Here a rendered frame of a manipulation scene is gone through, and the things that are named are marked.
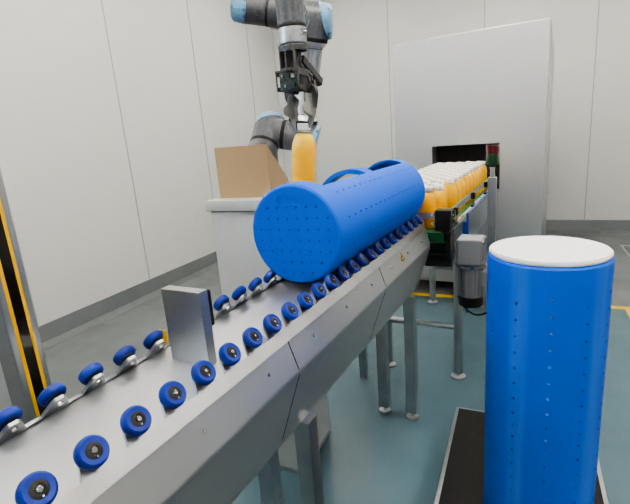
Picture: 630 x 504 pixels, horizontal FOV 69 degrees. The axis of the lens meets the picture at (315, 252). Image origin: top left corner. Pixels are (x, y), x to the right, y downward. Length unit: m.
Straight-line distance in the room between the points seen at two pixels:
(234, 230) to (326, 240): 0.60
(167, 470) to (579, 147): 5.82
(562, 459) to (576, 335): 0.33
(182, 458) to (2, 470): 0.25
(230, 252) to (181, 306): 0.86
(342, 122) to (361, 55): 0.88
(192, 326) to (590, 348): 0.90
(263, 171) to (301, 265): 0.54
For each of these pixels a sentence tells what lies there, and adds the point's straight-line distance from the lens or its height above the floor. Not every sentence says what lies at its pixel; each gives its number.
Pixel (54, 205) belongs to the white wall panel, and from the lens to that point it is 4.00.
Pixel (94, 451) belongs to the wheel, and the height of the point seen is 0.97.
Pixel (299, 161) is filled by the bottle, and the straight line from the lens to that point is 1.31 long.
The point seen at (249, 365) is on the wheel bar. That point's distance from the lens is 0.94.
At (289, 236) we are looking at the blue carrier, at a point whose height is 1.09.
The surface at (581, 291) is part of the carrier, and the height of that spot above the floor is 0.97.
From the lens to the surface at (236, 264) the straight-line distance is 1.78.
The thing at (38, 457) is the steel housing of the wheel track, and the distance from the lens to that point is 0.84.
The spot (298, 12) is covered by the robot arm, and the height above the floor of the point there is 1.66.
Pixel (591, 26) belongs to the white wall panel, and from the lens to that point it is 6.26.
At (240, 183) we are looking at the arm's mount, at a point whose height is 1.20.
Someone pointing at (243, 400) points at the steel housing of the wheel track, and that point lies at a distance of 0.92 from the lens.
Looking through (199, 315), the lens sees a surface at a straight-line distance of 0.91.
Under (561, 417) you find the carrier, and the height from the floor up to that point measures 0.65.
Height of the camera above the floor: 1.35
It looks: 14 degrees down
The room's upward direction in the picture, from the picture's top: 5 degrees counter-clockwise
